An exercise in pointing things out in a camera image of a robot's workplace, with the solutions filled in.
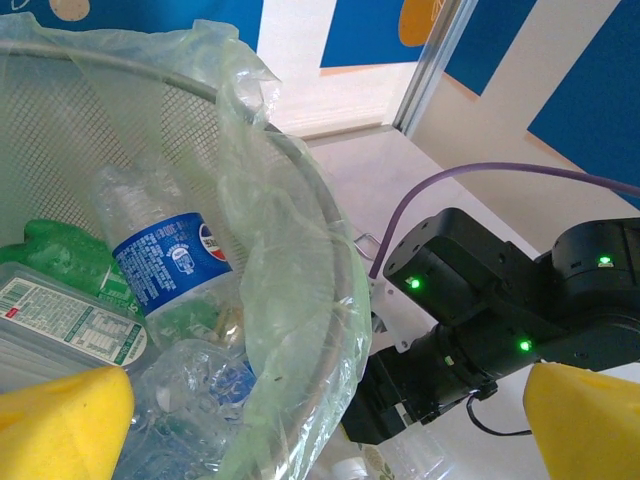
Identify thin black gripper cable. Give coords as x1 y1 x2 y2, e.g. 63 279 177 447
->
464 392 535 437

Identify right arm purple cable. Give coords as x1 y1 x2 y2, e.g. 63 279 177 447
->
370 162 640 279

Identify metal wire tongs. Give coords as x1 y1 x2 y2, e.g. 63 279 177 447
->
353 232 382 262

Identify Pepsi label clear bottle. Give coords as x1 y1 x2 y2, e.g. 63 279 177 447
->
89 163 236 351

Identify aluminium frame post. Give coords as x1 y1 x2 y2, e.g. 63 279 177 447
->
394 0 480 137

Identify green plastic bottle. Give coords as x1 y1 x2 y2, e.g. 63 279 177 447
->
0 217 146 321

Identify blue-label bottle blue cap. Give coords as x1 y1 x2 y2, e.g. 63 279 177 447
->
122 337 264 480

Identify green plastic bin liner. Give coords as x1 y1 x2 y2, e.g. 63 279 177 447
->
0 12 374 480

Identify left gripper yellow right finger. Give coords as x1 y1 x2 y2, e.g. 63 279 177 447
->
523 362 640 480

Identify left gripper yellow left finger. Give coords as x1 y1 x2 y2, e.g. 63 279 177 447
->
0 364 136 480

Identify grey mesh waste bin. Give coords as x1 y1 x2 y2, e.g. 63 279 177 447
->
0 39 374 480

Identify clear square bottle printed label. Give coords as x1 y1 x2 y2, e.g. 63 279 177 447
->
0 260 151 384

